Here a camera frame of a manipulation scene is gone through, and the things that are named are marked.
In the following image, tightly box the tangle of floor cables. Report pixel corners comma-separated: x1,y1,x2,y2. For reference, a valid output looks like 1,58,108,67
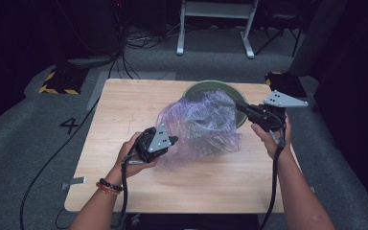
121,22,181,51

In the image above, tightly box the dark equipment stand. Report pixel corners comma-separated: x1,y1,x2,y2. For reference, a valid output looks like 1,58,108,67
54,0,128,70

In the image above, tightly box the white metal stand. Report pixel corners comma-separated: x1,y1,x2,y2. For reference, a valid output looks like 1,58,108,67
175,0,260,59

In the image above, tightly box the green plastic bucket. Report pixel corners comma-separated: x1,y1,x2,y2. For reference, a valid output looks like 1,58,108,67
181,80,248,129

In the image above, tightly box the left hand-held gripper cable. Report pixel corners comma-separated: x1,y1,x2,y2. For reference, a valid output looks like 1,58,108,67
110,154,138,230

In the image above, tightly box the black bead bracelet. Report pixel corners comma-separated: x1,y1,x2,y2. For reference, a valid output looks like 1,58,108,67
99,177,125,193

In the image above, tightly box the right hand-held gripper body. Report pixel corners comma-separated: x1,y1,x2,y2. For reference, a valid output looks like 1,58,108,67
248,90,310,133

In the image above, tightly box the orange string bracelet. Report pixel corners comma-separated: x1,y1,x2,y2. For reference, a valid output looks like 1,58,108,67
95,181,122,196

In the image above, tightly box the grey post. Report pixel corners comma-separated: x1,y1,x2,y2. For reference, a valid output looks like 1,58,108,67
288,0,349,78

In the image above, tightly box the hand-held gripper cable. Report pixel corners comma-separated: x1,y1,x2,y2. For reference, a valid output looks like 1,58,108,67
110,154,138,230
260,127,288,230

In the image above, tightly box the black folding stand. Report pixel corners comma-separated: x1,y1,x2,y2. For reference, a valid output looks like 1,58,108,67
253,6,304,58

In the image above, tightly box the long black floor cable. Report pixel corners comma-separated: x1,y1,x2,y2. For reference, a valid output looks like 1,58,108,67
19,99,102,230

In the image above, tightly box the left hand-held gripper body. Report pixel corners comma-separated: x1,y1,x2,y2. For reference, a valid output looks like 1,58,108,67
133,123,172,164

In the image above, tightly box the person's right hand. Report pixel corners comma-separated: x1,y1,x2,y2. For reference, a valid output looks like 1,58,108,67
250,113,292,160

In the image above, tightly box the person's left hand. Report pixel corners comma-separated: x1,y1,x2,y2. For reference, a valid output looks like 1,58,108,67
106,131,158,190

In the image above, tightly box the purple plastic bag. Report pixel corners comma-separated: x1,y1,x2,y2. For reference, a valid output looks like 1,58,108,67
155,89,243,169

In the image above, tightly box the black yellow striped base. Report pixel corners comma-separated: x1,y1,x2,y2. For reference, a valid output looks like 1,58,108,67
264,71,308,99
37,67,89,96

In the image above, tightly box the right hand-held gripper cable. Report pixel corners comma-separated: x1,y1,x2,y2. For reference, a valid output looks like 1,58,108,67
260,127,288,230

